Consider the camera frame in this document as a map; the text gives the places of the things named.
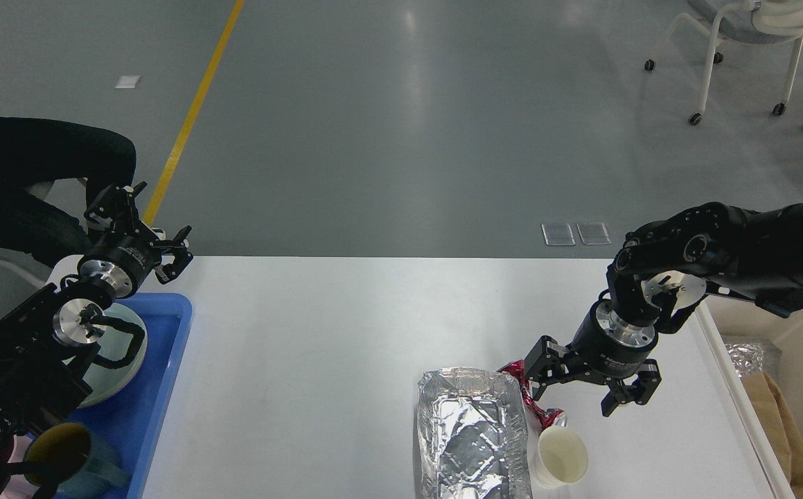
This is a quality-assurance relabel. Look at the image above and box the blue plastic tray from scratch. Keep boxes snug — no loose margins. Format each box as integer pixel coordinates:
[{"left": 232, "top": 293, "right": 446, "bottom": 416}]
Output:
[{"left": 20, "top": 292, "right": 194, "bottom": 499}]

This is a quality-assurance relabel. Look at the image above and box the aluminium foil container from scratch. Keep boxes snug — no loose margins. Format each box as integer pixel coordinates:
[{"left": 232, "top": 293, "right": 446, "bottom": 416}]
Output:
[{"left": 415, "top": 367, "right": 532, "bottom": 498}]

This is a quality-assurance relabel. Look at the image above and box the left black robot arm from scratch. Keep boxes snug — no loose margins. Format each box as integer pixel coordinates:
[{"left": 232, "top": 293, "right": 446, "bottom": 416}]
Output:
[{"left": 0, "top": 182, "right": 193, "bottom": 498}]

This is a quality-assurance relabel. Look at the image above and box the light green plate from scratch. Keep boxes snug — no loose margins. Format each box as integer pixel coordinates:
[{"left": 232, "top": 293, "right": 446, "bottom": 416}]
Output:
[{"left": 74, "top": 303, "right": 148, "bottom": 410}]

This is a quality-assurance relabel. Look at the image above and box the clear plastic wrap in bin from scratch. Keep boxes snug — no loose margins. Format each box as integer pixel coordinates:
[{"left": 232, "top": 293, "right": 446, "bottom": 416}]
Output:
[{"left": 721, "top": 335, "right": 782, "bottom": 381}]

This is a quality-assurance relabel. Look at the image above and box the floor outlet plate right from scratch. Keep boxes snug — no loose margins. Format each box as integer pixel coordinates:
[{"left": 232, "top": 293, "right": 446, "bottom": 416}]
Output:
[{"left": 576, "top": 222, "right": 612, "bottom": 245}]

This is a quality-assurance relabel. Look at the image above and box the pink mug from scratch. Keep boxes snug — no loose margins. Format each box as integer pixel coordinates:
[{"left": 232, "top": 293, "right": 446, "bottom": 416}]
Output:
[{"left": 0, "top": 435, "right": 33, "bottom": 489}]

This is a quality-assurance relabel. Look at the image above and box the person in dark clothes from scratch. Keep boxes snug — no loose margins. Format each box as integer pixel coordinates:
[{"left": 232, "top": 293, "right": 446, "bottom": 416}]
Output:
[{"left": 0, "top": 116, "right": 137, "bottom": 268}]

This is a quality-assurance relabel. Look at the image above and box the floor outlet plate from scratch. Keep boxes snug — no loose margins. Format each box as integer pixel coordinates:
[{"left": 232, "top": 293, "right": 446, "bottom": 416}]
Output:
[
  {"left": 541, "top": 223, "right": 576, "bottom": 247},
  {"left": 576, "top": 222, "right": 612, "bottom": 245}
]

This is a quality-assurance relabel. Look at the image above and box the white office chair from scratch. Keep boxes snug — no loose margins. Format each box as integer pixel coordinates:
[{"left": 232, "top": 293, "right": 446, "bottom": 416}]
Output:
[{"left": 643, "top": 1, "right": 803, "bottom": 126}]

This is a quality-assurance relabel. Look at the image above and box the white paper cup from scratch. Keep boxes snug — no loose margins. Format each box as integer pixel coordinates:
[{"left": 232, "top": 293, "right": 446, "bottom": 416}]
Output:
[{"left": 530, "top": 426, "right": 589, "bottom": 489}]

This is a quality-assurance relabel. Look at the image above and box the dark teal mug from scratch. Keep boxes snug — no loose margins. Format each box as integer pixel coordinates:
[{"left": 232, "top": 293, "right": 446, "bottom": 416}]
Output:
[{"left": 22, "top": 422, "right": 132, "bottom": 498}]

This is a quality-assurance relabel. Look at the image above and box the white plastic bin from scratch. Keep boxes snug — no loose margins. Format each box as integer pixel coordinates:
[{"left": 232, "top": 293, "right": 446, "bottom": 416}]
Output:
[{"left": 698, "top": 297, "right": 803, "bottom": 498}]

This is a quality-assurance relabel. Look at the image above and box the floor outlet plate left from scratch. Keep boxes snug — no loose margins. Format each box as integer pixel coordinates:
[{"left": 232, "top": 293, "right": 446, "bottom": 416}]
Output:
[{"left": 541, "top": 223, "right": 576, "bottom": 247}]

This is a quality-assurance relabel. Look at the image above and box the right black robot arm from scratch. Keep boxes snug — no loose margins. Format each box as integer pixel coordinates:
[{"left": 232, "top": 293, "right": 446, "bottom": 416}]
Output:
[{"left": 521, "top": 202, "right": 803, "bottom": 426}]

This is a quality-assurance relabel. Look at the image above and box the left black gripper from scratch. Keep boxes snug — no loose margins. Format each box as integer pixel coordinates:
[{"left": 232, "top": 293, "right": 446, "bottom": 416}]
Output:
[{"left": 77, "top": 182, "right": 193, "bottom": 298}]

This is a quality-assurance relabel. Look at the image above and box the crushed red can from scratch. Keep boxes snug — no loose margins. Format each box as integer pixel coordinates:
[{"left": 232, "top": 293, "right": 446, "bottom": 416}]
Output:
[{"left": 498, "top": 359, "right": 568, "bottom": 430}]

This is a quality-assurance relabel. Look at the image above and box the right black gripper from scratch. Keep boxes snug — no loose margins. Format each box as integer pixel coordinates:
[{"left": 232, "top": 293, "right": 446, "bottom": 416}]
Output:
[{"left": 524, "top": 301, "right": 662, "bottom": 417}]

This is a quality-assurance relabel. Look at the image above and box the brown paper bag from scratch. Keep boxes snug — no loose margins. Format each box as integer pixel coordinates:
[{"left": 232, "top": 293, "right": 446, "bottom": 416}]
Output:
[{"left": 741, "top": 372, "right": 803, "bottom": 498}]

